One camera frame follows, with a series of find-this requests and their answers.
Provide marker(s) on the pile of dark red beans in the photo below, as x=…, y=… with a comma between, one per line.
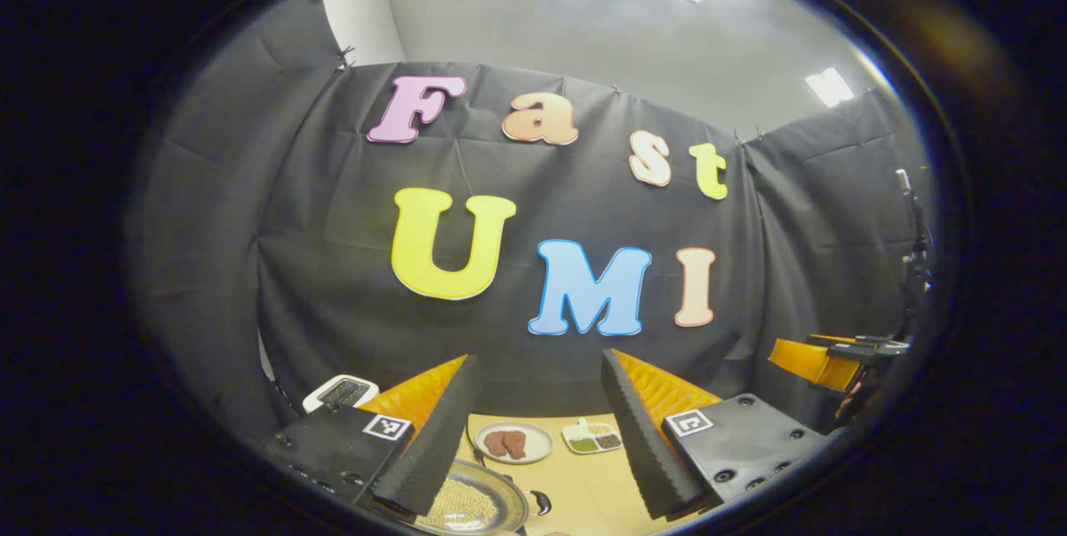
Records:
x=608, y=441

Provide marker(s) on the small ceiling light panel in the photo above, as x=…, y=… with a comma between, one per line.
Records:
x=829, y=87

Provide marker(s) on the pile of soybeans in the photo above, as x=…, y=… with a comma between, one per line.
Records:
x=454, y=507

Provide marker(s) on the pile of pale yellow beans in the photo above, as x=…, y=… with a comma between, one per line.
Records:
x=598, y=429

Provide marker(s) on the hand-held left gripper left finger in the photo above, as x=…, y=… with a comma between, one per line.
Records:
x=442, y=444

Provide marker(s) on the white divided dish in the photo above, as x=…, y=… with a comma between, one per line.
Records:
x=573, y=429

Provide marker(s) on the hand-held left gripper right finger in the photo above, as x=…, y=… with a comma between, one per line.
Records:
x=638, y=436

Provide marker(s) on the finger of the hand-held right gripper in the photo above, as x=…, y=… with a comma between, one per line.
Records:
x=834, y=339
x=804, y=359

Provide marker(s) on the white round plate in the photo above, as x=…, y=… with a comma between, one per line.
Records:
x=540, y=442

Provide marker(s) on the pile of green beans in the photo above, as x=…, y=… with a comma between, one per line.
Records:
x=583, y=443

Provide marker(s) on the white toaster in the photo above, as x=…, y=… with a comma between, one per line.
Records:
x=342, y=392

